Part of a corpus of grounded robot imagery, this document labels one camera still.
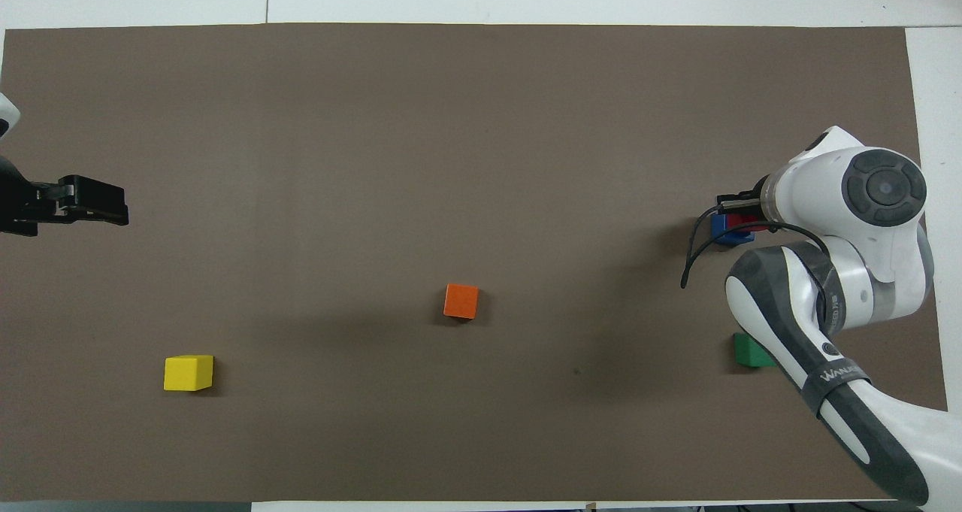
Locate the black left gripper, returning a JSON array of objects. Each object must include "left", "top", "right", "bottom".
[{"left": 0, "top": 155, "right": 130, "bottom": 238}]

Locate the red wooden block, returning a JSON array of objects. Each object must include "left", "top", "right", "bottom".
[{"left": 725, "top": 211, "right": 772, "bottom": 234}]

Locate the blue wooden block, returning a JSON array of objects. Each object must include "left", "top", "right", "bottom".
[{"left": 711, "top": 212, "right": 755, "bottom": 245}]

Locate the green wooden block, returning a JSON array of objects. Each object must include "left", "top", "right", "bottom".
[{"left": 734, "top": 332, "right": 779, "bottom": 368}]

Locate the yellow wooden block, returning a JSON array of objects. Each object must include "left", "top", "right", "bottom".
[{"left": 163, "top": 355, "right": 215, "bottom": 392}]

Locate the orange wooden block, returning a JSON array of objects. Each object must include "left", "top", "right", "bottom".
[{"left": 443, "top": 283, "right": 479, "bottom": 320}]

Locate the brown table mat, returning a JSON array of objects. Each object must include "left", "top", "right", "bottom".
[{"left": 0, "top": 23, "right": 959, "bottom": 504}]

